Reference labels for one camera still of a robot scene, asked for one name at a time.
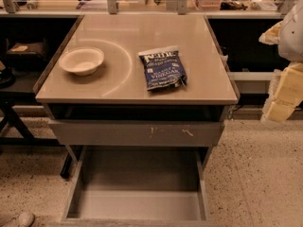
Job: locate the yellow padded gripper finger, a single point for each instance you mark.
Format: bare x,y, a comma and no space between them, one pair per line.
285,93

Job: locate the grey drawer cabinet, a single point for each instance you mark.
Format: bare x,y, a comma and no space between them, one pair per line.
112,107

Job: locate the open lower drawer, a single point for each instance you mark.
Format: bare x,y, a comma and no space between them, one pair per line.
138,187

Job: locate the black stand left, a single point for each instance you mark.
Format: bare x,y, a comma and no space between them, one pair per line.
21,72

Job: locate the blue potato chip bag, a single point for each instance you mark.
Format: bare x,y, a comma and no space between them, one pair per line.
163,68

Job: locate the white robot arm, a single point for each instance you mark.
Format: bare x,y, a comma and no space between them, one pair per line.
287,35

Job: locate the white shoe tip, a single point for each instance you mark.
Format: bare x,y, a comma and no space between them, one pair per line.
25,219

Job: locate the white paper bowl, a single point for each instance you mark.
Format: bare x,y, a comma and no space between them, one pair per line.
82,61

